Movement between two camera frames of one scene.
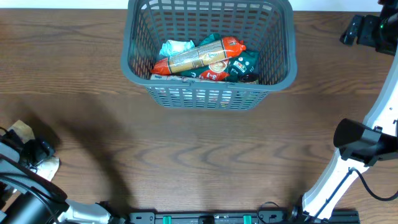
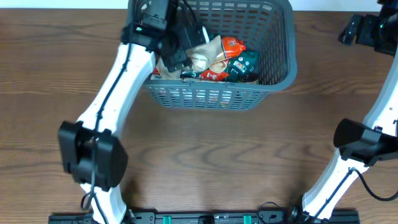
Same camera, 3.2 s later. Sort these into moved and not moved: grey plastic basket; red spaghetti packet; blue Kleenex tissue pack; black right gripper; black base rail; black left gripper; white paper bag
Moved: black left gripper; blue Kleenex tissue pack; red spaghetti packet; white paper bag
Not moved: grey plastic basket; black right gripper; black base rail
